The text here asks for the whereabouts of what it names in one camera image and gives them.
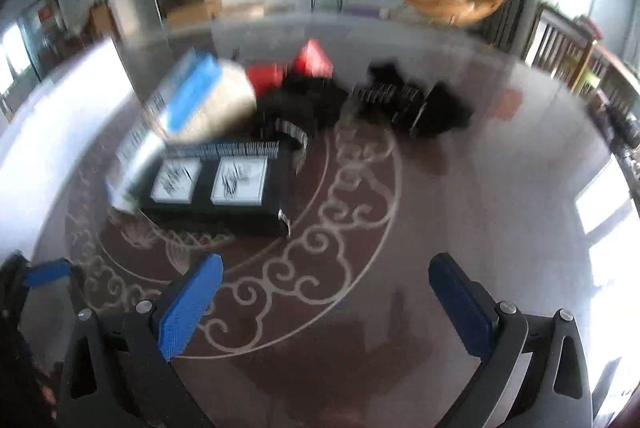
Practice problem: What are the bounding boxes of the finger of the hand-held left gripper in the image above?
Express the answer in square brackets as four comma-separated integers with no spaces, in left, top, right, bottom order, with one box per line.
[2,252,75,304]

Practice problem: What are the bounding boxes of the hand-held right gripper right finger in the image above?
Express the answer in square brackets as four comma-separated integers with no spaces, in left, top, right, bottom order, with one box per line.
[428,252,593,428]

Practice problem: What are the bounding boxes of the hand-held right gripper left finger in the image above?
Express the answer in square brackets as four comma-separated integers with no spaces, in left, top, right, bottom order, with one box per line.
[57,253,224,428]

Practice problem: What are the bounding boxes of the dark patterned desktop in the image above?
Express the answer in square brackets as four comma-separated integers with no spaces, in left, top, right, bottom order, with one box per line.
[0,16,640,428]

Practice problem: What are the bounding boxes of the black box with white trays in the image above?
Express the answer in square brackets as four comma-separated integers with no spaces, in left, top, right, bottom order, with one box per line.
[137,141,293,239]

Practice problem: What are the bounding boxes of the white panel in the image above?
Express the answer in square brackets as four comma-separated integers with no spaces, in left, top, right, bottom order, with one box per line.
[0,37,138,254]

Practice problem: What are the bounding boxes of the black knit cloth white stitching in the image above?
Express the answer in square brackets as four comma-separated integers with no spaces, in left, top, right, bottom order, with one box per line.
[350,61,473,139]
[252,71,351,174]

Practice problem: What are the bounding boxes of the white cloth bundle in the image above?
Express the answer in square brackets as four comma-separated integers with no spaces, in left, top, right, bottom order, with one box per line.
[185,61,258,144]

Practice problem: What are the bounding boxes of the blue and white box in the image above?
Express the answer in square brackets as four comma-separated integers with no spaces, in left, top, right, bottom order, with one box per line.
[106,48,223,214]

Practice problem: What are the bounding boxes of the cluttered side table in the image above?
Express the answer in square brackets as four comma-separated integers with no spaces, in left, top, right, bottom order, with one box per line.
[585,16,640,159]

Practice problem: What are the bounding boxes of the red tied pouch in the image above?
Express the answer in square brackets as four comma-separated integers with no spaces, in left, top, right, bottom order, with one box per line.
[245,39,335,94]

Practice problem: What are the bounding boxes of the dark wooden chair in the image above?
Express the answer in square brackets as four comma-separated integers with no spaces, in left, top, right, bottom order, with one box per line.
[520,1,601,84]

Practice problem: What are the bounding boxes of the cardboard box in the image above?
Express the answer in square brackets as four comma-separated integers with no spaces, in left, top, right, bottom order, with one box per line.
[166,0,222,28]

